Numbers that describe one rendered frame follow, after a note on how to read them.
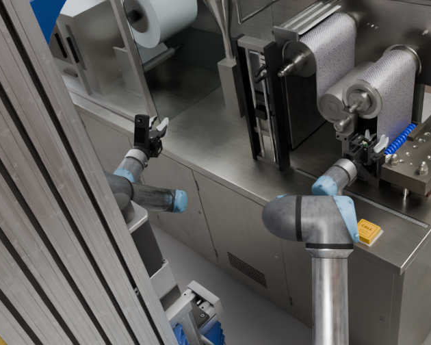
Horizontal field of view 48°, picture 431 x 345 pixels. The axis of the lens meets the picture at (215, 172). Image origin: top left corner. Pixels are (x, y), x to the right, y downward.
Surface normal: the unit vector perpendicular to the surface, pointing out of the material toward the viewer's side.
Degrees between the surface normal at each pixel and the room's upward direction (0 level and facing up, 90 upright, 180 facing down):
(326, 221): 42
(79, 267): 90
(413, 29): 90
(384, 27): 90
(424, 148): 0
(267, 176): 0
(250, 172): 0
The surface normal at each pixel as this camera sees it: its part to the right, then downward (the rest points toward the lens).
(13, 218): 0.71, 0.35
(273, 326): -0.18, -0.75
